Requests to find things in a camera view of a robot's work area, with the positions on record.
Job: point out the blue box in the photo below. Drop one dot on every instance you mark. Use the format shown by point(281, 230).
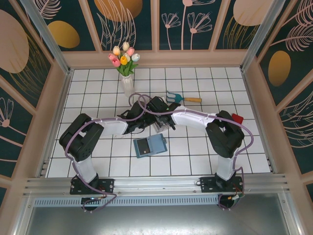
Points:
point(159, 148)

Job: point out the black credit card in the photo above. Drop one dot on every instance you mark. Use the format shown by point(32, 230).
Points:
point(143, 147)

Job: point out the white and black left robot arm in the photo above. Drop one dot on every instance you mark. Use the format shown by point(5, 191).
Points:
point(112, 127)

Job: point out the grey metal sheet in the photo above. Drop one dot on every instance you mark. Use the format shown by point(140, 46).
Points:
point(156, 220)

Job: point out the aluminium frame post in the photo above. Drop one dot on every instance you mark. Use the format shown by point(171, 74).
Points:
point(47, 36)
point(259, 36)

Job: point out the aluminium mounting rail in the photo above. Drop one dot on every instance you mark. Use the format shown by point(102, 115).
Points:
point(156, 184)

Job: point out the artificial tulip bouquet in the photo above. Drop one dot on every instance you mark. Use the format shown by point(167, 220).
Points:
point(123, 60)

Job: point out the white ribbed vase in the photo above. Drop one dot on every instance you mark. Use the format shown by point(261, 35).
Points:
point(127, 85)

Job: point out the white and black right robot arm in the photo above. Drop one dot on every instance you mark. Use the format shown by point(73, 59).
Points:
point(193, 118)

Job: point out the red toy shovel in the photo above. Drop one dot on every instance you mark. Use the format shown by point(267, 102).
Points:
point(238, 118)

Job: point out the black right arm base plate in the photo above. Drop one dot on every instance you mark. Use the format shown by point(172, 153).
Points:
point(206, 184)

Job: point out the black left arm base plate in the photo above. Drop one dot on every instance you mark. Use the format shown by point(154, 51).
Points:
point(107, 184)

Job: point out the clear acrylic card box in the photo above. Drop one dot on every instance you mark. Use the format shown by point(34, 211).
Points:
point(160, 128)

